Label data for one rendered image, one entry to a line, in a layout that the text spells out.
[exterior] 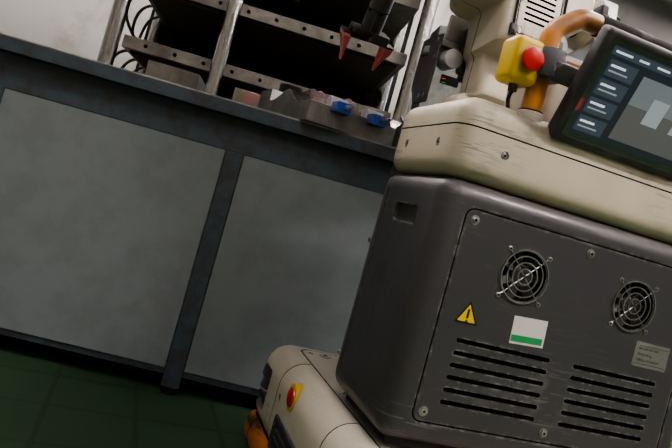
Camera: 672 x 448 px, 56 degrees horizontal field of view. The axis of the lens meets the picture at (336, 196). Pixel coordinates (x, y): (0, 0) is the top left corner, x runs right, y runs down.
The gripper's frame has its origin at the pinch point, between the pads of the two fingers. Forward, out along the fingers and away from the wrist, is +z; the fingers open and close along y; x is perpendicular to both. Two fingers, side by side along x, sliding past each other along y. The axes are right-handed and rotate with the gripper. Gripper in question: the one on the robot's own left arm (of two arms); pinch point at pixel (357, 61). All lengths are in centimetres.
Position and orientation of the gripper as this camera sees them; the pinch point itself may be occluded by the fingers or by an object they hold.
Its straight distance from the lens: 175.7
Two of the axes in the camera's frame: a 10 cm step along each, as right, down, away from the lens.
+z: -3.7, 8.3, 4.1
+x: 1.4, 4.9, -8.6
